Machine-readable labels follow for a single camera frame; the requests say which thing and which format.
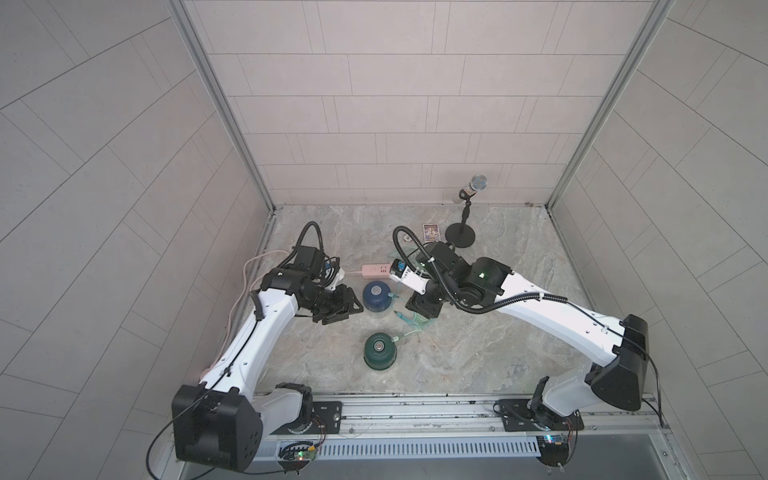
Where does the green charging cable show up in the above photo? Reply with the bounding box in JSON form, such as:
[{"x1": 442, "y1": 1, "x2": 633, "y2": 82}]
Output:
[{"x1": 389, "y1": 311, "x2": 439, "y2": 344}]

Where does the green cordless meat grinder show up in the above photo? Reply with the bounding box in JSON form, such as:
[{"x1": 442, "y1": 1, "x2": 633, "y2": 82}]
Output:
[{"x1": 363, "y1": 333, "x2": 397, "y2": 371}]

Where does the blue cordless meat grinder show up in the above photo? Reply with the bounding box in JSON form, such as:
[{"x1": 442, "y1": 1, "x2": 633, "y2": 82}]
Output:
[{"x1": 363, "y1": 280, "x2": 393, "y2": 313}]

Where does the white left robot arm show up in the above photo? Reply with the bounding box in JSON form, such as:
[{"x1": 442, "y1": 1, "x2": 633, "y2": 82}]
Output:
[{"x1": 171, "y1": 245, "x2": 363, "y2": 472}]

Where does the black microphone stand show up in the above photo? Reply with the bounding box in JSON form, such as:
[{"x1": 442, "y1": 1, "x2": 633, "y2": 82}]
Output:
[{"x1": 445, "y1": 189, "x2": 476, "y2": 248}]

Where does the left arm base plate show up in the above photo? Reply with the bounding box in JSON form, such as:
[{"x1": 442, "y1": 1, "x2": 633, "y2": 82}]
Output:
[{"x1": 273, "y1": 401, "x2": 343, "y2": 436}]

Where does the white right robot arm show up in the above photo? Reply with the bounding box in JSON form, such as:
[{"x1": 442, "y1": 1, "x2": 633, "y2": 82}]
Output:
[{"x1": 390, "y1": 242, "x2": 650, "y2": 424}]

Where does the pink power strip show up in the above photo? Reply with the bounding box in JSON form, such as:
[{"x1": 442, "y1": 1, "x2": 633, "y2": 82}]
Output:
[{"x1": 361, "y1": 264, "x2": 391, "y2": 279}]

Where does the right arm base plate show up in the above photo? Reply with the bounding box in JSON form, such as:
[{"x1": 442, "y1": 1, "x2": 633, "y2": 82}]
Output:
[{"x1": 493, "y1": 399, "x2": 584, "y2": 432}]

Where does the purple playing card box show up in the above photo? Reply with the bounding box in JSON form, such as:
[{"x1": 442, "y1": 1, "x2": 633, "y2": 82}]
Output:
[{"x1": 423, "y1": 224, "x2": 441, "y2": 243}]

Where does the aluminium front rail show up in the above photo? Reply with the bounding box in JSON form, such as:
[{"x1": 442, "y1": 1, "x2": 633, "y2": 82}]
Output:
[{"x1": 260, "y1": 393, "x2": 660, "y2": 442}]

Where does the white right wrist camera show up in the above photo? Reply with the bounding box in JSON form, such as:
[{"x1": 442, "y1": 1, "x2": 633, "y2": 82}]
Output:
[{"x1": 389, "y1": 259, "x2": 429, "y2": 295}]

